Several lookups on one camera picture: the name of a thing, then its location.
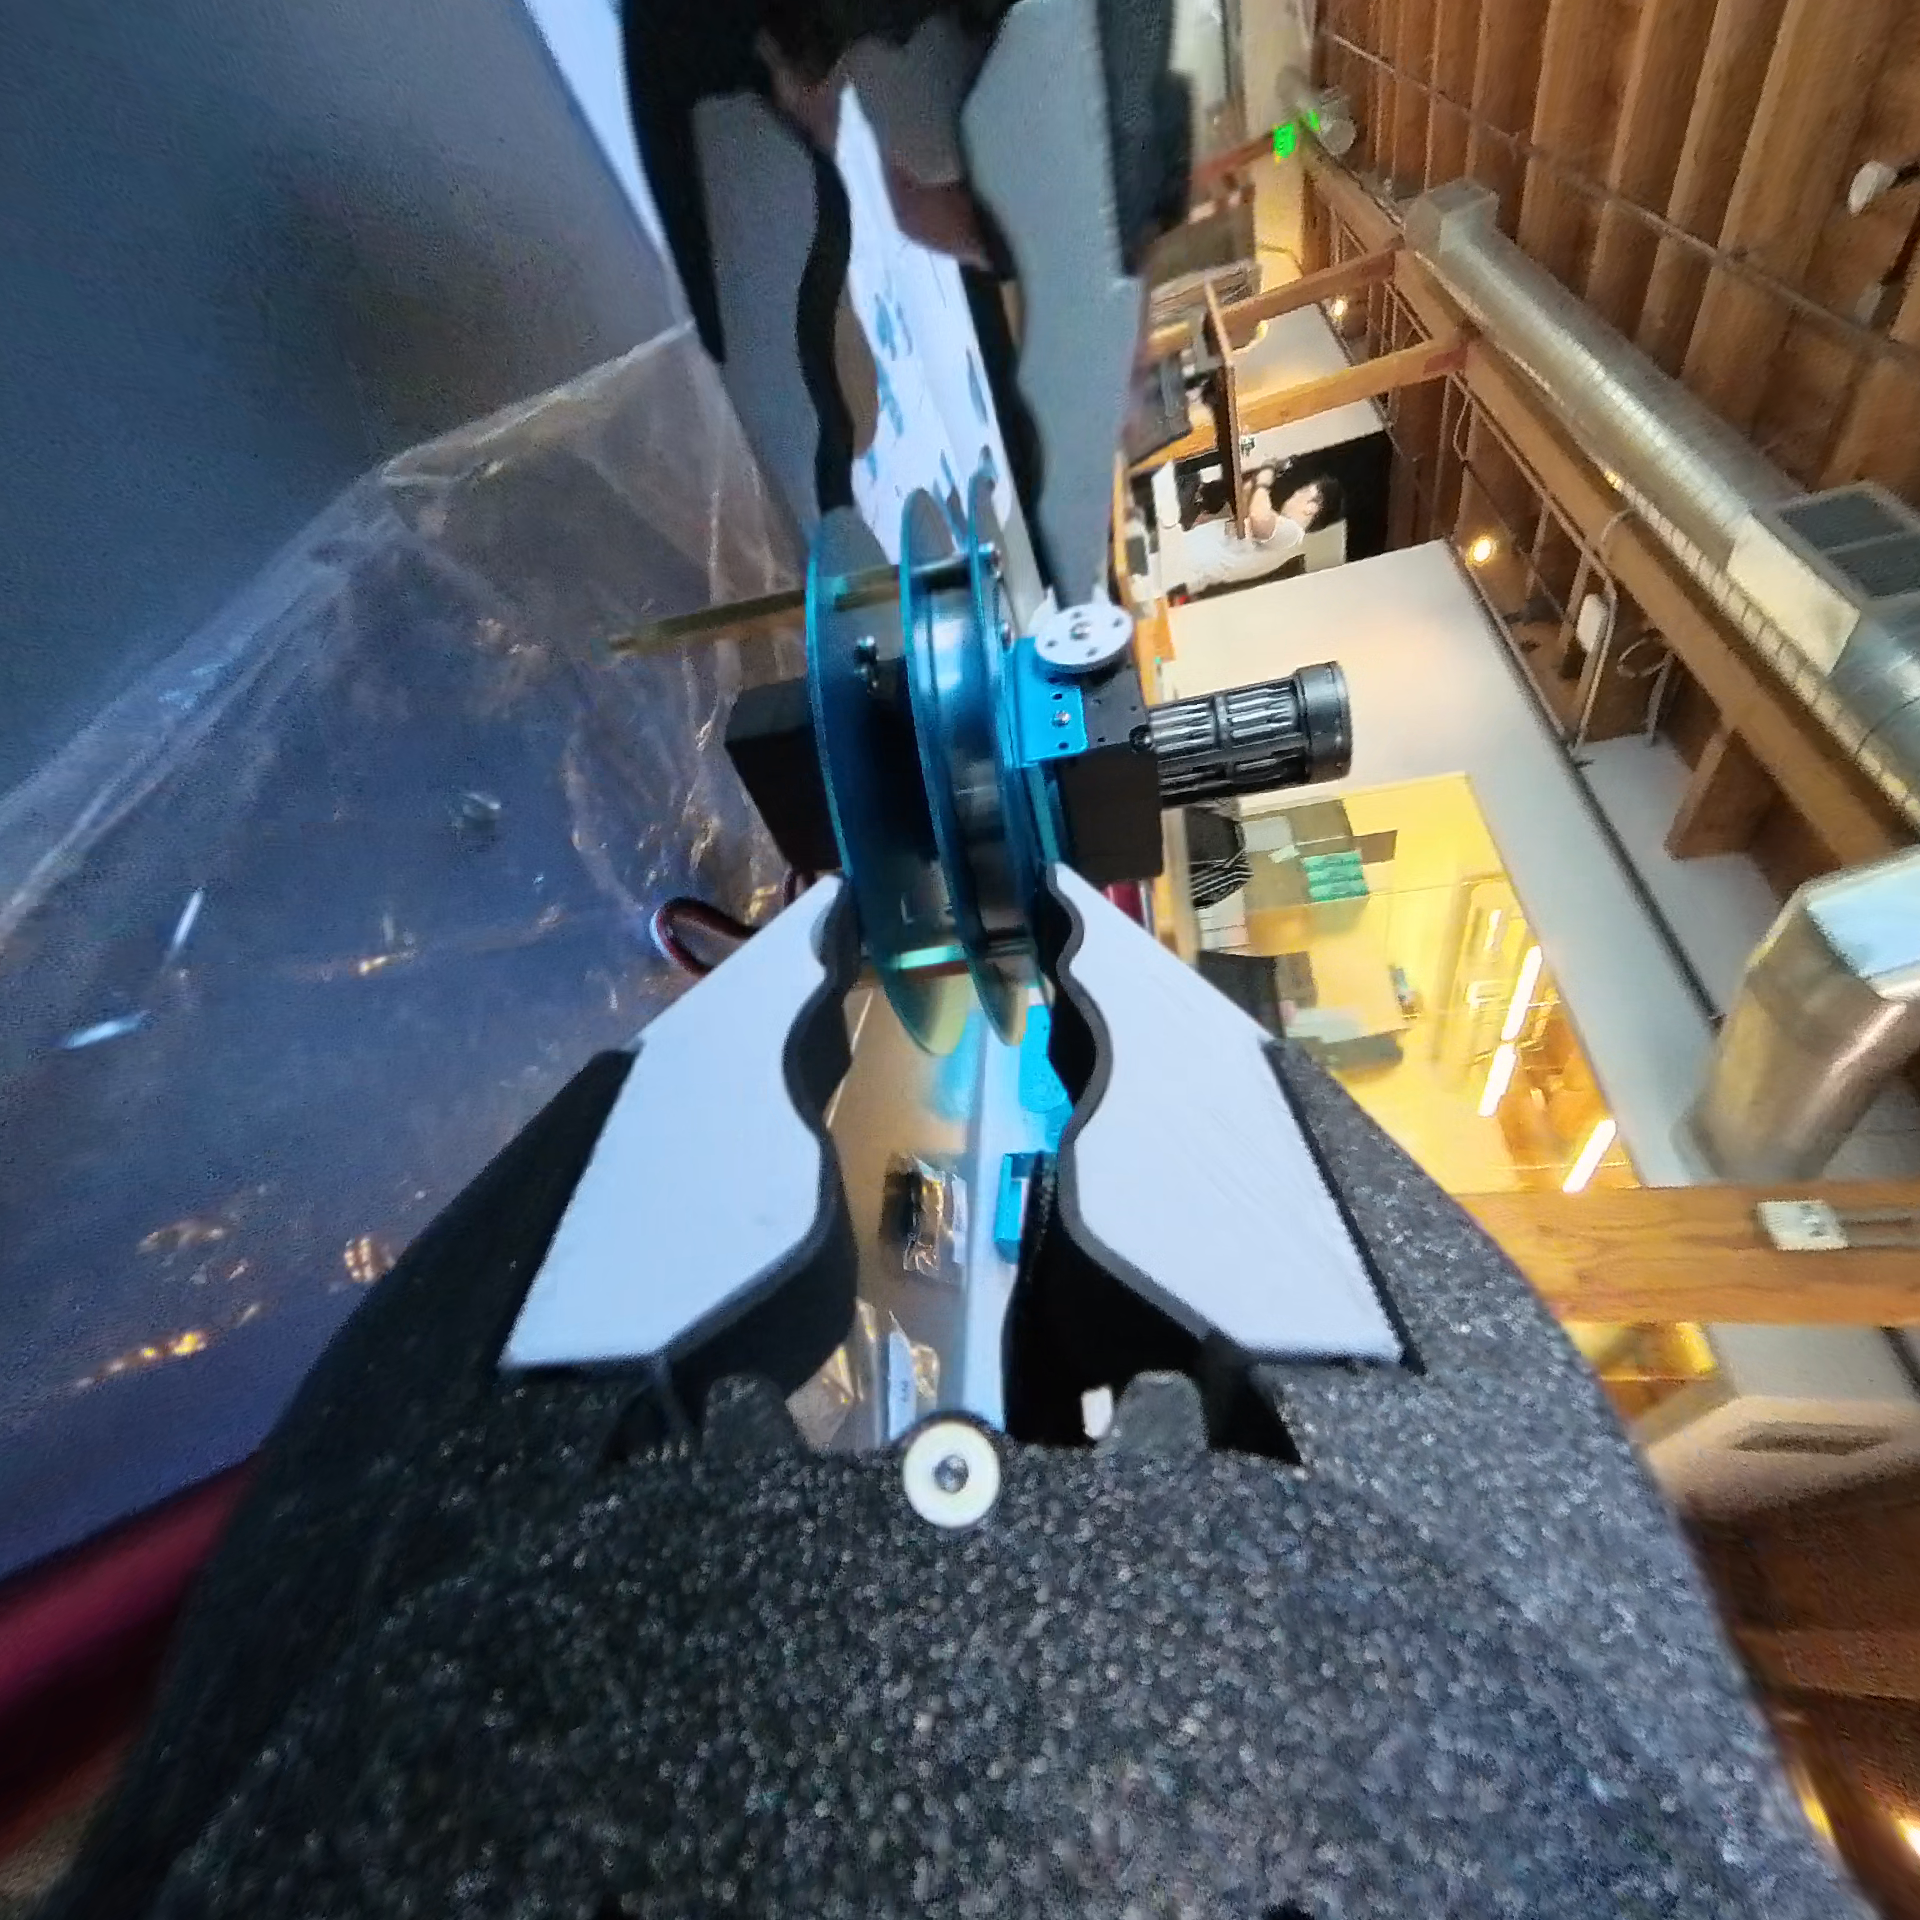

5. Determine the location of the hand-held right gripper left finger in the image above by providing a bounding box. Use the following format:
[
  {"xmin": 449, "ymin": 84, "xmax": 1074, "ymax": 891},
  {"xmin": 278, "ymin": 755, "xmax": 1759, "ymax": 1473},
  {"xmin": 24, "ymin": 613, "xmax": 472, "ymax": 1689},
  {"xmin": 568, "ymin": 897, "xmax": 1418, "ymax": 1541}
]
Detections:
[{"xmin": 495, "ymin": 873, "xmax": 863, "ymax": 1408}]

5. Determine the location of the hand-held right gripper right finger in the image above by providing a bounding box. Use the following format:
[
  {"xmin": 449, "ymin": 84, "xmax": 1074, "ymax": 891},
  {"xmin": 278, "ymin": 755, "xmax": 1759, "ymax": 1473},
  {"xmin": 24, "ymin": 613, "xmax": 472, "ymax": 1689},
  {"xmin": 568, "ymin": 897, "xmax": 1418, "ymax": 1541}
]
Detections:
[{"xmin": 1007, "ymin": 866, "xmax": 1411, "ymax": 1426}]

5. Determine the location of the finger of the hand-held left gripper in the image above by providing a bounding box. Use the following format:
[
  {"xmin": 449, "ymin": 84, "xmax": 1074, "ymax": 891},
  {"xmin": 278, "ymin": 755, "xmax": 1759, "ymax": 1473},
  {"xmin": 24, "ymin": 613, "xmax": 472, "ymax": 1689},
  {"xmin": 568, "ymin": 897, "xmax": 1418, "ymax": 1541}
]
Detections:
[
  {"xmin": 957, "ymin": 0, "xmax": 1149, "ymax": 607},
  {"xmin": 696, "ymin": 88, "xmax": 893, "ymax": 578}
]

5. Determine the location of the blue robot arm base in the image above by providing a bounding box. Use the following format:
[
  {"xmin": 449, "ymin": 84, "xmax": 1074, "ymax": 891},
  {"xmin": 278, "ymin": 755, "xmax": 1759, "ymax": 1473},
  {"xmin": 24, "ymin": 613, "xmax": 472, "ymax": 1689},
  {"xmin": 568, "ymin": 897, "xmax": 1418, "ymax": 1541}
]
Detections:
[{"xmin": 607, "ymin": 487, "xmax": 1168, "ymax": 1051}]

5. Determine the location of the grey desk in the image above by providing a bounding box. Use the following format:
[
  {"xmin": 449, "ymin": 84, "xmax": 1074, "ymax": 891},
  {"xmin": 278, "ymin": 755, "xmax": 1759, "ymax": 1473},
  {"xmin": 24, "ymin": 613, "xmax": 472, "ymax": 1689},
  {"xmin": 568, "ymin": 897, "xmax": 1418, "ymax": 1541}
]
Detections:
[{"xmin": 0, "ymin": 0, "xmax": 1050, "ymax": 1578}]

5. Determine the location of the pile of small screw bags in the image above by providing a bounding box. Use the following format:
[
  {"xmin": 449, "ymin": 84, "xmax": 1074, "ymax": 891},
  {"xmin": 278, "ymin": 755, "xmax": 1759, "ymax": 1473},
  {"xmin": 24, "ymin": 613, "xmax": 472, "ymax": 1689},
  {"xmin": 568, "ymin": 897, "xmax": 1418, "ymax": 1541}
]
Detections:
[{"xmin": 823, "ymin": 1147, "xmax": 975, "ymax": 1450}]

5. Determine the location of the clear plastic bag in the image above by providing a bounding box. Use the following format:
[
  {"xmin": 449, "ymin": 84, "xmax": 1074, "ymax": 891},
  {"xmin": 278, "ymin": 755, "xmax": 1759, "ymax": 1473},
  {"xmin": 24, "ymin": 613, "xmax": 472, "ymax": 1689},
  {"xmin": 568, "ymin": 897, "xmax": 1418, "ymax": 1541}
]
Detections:
[{"xmin": 0, "ymin": 323, "xmax": 817, "ymax": 1443}]

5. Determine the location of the red black servo wire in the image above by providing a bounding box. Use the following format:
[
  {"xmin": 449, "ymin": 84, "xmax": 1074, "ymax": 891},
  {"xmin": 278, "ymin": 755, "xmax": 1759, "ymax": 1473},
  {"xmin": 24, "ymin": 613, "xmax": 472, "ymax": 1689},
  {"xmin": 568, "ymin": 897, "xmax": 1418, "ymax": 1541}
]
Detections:
[{"xmin": 655, "ymin": 897, "xmax": 789, "ymax": 981}]

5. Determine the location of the wooden post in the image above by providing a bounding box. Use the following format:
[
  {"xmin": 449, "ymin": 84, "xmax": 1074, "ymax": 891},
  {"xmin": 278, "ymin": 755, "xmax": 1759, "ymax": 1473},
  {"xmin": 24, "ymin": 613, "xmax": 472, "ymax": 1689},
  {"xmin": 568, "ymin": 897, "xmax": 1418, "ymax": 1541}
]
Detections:
[{"xmin": 1450, "ymin": 1183, "xmax": 1920, "ymax": 1328}]

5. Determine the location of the silver ventilation duct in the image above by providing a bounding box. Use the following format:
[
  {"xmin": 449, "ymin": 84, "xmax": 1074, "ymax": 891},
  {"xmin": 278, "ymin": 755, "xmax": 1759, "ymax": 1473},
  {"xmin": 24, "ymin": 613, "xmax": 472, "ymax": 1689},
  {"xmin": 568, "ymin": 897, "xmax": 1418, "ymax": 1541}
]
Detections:
[{"xmin": 1400, "ymin": 176, "xmax": 1920, "ymax": 818}]

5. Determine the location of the silver duct branch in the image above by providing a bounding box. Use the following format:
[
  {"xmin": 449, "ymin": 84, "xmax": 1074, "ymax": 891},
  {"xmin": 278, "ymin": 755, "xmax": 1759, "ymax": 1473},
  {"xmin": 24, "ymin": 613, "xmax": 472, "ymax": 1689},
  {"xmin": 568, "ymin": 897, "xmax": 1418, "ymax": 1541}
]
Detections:
[{"xmin": 1679, "ymin": 855, "xmax": 1920, "ymax": 1187}]

